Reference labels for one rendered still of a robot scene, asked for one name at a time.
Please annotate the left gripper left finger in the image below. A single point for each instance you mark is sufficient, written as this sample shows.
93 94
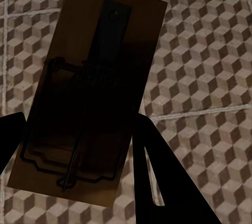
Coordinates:
11 133

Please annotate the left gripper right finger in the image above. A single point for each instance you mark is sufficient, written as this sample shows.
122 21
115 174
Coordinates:
184 203

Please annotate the mousetrap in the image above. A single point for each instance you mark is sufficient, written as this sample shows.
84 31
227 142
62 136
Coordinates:
79 127

